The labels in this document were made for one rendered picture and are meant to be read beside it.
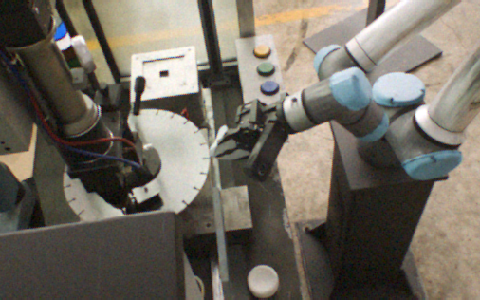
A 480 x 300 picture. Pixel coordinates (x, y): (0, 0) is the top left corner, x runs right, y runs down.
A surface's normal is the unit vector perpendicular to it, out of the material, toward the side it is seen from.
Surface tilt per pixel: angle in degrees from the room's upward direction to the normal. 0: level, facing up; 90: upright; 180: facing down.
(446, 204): 0
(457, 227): 0
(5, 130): 90
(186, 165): 0
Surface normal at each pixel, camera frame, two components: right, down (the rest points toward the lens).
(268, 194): -0.10, -0.60
